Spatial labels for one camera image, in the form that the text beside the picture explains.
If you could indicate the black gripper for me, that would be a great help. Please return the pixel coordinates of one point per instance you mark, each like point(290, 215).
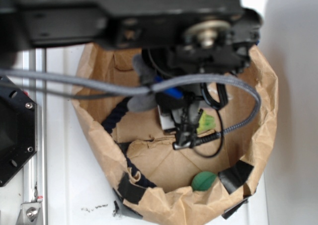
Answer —
point(182, 105)

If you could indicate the white plastic tray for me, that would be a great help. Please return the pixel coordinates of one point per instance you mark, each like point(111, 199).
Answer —
point(77, 190)

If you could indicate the black tape patch right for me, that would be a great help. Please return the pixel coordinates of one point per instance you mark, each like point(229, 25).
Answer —
point(236, 176)

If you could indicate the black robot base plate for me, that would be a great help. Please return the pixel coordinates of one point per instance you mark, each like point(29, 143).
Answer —
point(17, 129)

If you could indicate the brown paper bag bin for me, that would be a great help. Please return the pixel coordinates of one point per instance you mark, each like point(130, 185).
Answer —
point(139, 147)

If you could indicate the green leaf-shaped toy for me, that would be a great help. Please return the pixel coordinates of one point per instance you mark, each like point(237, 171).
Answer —
point(203, 181)

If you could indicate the black tape patch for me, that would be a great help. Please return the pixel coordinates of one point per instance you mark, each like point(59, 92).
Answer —
point(131, 192)
point(236, 176)

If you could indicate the aluminum rail frame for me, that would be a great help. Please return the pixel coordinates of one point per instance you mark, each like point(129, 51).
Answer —
point(34, 209)

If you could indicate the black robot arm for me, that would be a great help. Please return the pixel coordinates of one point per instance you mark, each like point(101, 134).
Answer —
point(191, 50)

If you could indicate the black tape patch left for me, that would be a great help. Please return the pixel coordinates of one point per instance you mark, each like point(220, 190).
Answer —
point(131, 192)

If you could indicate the green plush turtle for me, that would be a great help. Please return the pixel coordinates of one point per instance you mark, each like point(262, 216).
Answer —
point(206, 123)

